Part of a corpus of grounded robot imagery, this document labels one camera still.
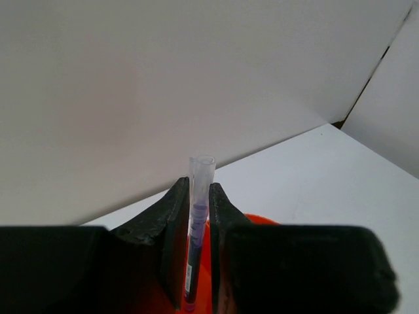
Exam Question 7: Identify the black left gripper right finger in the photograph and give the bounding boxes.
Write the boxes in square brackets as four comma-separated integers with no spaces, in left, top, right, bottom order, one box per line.
[209,183,400,313]

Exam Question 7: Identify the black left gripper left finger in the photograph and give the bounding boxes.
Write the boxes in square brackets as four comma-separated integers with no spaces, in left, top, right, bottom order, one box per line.
[1,177,189,313]

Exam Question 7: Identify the purple gel pen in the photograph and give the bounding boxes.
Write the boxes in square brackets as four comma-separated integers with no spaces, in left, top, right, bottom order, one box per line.
[184,155,216,313]

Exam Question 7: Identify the orange round desk organizer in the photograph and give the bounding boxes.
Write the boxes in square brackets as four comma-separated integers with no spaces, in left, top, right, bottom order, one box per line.
[178,213,282,314]

